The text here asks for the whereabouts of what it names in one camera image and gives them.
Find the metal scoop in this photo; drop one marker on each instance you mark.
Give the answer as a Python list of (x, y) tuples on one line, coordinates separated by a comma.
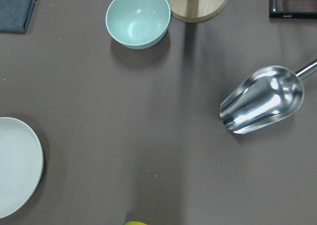
[(269, 95)]

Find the cream round plate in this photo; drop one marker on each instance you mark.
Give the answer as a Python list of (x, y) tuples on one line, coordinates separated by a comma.
[(21, 164)]

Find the grey folded cloth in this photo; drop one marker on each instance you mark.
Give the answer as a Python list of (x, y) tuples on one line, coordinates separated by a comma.
[(15, 15)]

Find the mint green bowl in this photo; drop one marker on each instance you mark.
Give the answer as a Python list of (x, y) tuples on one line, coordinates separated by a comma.
[(138, 24)]

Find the wooden mug tree stand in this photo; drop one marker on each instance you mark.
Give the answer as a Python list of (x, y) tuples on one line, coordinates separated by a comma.
[(196, 11)]

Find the black picture frame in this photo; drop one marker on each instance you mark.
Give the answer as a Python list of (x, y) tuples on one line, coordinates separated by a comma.
[(306, 9)]

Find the yellow lemon near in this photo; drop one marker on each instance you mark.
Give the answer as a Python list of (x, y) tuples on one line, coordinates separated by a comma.
[(135, 223)]

